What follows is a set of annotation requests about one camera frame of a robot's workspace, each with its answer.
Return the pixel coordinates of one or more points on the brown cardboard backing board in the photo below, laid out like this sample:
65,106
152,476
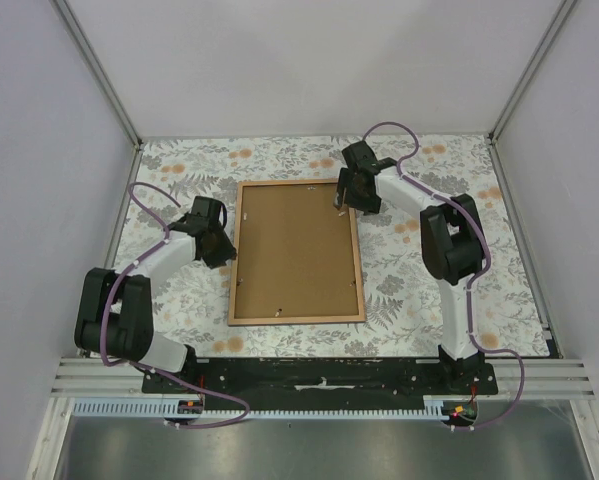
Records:
294,250

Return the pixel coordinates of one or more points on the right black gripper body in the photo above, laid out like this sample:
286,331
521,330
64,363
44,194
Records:
362,201

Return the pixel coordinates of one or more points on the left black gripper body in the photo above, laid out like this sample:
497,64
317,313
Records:
222,249

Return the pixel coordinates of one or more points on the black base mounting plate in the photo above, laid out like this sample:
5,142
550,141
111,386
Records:
318,384

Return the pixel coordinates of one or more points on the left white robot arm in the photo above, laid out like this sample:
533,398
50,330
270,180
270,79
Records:
115,315

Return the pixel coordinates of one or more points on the wooden picture frame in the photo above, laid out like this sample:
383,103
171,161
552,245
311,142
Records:
234,280

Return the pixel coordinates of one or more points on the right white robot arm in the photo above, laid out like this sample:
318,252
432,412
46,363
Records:
452,243

